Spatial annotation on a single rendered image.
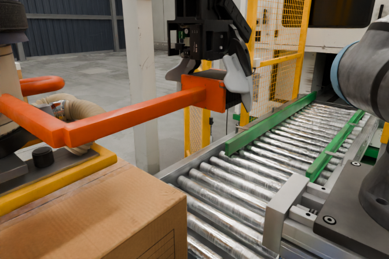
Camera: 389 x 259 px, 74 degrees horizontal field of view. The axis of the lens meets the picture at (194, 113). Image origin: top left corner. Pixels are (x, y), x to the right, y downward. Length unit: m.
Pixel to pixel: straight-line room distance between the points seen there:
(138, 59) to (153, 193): 1.37
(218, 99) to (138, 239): 0.29
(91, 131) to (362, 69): 0.40
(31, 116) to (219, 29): 0.26
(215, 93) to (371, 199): 0.26
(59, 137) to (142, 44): 1.59
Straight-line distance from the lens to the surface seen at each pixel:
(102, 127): 0.29
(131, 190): 0.60
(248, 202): 1.24
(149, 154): 2.07
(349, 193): 0.48
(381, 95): 0.44
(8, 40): 0.43
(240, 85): 0.39
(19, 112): 0.35
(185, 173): 1.39
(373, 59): 0.48
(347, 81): 0.50
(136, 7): 1.82
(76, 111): 0.53
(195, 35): 0.37
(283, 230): 0.50
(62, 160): 0.47
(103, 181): 0.65
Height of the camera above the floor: 1.29
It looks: 19 degrees down
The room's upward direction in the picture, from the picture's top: straight up
